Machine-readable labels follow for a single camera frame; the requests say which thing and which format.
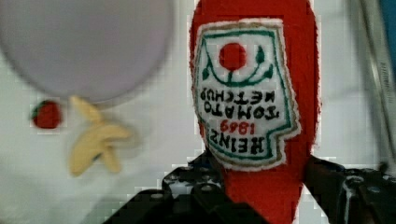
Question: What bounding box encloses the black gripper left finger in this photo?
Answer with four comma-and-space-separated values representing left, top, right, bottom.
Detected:
103, 152, 268, 224

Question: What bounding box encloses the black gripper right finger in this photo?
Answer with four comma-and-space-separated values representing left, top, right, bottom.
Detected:
304, 156, 396, 224

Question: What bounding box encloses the red plush ketchup bottle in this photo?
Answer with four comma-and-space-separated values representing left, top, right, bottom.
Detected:
190, 0, 319, 224

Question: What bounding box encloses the peeled toy banana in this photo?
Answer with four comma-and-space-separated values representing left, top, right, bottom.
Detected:
68, 95, 132, 176

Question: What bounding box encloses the small red toy strawberry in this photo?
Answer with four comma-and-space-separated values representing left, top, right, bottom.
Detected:
31, 100, 62, 130

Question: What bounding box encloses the grey round plate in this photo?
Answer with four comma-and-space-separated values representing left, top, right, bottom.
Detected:
1, 0, 174, 103

